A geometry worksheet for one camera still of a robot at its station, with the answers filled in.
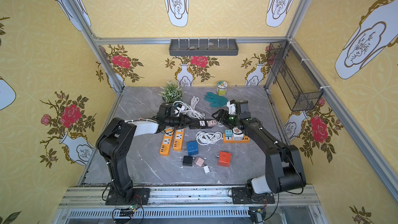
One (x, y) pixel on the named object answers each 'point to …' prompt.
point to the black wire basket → (300, 89)
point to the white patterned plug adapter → (237, 137)
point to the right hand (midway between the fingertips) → (212, 118)
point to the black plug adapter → (187, 160)
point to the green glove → (215, 100)
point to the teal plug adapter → (228, 133)
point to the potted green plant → (171, 93)
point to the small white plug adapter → (206, 169)
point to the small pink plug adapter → (211, 123)
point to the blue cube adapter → (192, 148)
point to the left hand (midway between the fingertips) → (192, 122)
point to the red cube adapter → (224, 159)
